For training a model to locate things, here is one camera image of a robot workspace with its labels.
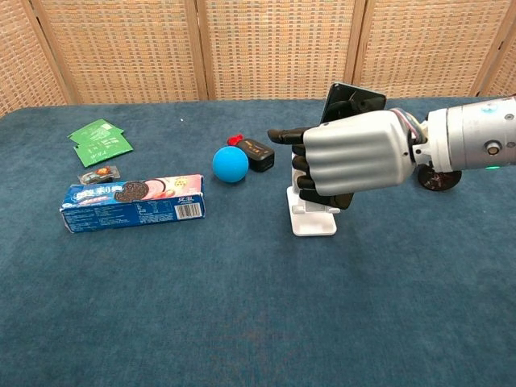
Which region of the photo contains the blue table mat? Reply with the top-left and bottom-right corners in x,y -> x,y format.
0,95 -> 516,387

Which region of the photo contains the dark wrapped candy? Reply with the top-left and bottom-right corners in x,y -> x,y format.
77,164 -> 122,185

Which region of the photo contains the dark drink bottle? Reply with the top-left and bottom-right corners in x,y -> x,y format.
416,162 -> 464,194

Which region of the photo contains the bamboo folding screen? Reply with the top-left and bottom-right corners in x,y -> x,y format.
0,0 -> 516,119

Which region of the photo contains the blue ball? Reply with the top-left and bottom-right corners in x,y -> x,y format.
211,145 -> 250,185

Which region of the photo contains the black smartphone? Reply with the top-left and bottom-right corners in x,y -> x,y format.
319,81 -> 388,210

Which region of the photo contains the white phone stand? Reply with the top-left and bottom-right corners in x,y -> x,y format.
285,168 -> 339,237

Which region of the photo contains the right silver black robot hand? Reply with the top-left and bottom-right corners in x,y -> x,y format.
267,107 -> 425,210

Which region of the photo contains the green sachet packet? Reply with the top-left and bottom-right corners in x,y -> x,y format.
73,134 -> 135,169
67,119 -> 125,147

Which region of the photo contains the blue pink cookie box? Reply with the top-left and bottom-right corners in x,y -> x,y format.
60,173 -> 207,235

